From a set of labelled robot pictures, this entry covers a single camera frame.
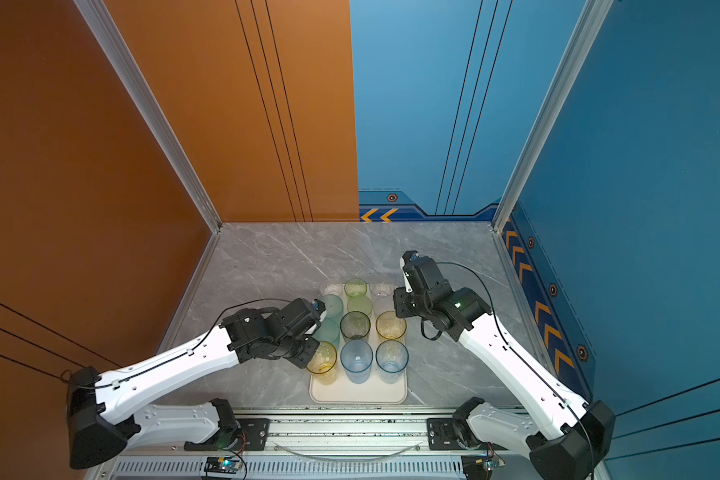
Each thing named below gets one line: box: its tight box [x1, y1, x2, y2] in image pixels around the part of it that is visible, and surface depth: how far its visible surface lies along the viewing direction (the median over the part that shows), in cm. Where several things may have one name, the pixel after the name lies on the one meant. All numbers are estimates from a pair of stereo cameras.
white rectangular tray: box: [309, 283, 408, 405], surface depth 81 cm
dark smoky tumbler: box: [340, 310, 371, 343], surface depth 82 cm
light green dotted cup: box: [347, 295, 373, 315], surface depth 89 cm
